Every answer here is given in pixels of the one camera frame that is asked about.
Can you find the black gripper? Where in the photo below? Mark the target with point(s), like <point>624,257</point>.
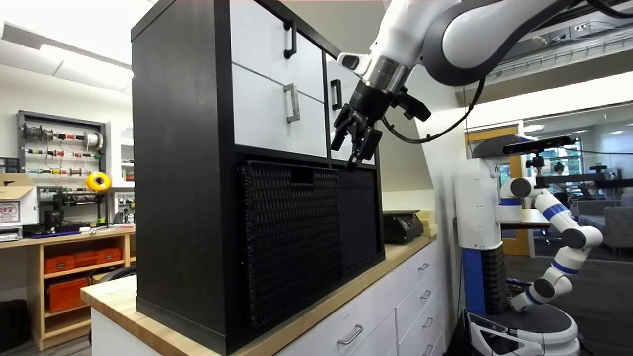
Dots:
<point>370,105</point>

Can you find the black mesh storage bin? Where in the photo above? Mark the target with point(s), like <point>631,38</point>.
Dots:
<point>289,243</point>

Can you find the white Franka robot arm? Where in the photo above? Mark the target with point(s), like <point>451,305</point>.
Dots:
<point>408,26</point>

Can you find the white mobile robot with arm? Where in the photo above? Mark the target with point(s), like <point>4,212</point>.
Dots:
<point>477,217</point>

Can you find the white cabinet door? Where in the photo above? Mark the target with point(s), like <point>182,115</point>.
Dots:
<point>337,134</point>

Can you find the black and white cabinet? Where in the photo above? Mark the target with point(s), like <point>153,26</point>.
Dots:
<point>179,164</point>

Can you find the black fabric storage bin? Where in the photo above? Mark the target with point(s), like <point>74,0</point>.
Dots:
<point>359,223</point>

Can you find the black countertop device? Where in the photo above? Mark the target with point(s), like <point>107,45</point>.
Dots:
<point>402,227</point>

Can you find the white counter with wood top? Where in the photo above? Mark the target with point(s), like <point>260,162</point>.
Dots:
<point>408,297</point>

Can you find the yellow filament spool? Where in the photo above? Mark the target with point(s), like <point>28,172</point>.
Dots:
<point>97,182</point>

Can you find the black bench machine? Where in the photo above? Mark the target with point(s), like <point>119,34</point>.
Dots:
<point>66,210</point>

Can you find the long orange box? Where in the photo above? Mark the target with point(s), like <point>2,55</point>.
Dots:
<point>82,259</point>

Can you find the square orange box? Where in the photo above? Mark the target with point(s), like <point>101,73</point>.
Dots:
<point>68,295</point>

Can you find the cardboard box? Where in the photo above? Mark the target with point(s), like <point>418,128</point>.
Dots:
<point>16,194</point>

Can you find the wooden workbench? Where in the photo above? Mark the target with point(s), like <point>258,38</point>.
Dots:
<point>36,289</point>

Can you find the wall tool rack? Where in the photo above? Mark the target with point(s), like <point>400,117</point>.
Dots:
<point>62,140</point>

